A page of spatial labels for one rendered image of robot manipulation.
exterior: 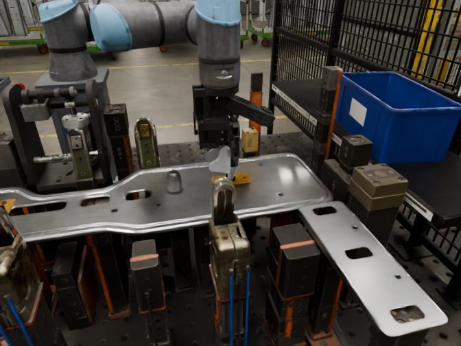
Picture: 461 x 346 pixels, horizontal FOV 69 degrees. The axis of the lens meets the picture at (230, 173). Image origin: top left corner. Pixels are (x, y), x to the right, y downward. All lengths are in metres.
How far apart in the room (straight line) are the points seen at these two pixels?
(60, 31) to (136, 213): 0.72
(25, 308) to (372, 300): 0.52
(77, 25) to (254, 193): 0.80
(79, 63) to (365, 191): 0.95
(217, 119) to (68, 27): 0.70
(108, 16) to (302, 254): 0.51
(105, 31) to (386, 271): 0.59
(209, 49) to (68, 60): 0.71
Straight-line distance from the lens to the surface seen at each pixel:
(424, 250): 1.15
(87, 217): 0.70
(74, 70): 1.24
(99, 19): 0.63
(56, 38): 1.24
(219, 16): 0.59
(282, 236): 0.65
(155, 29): 0.65
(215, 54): 0.60
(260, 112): 0.67
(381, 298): 0.56
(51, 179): 0.94
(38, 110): 0.85
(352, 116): 0.95
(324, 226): 0.65
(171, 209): 0.68
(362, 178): 0.71
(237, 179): 0.75
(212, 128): 0.64
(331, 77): 0.90
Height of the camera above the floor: 1.40
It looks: 31 degrees down
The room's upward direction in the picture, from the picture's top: straight up
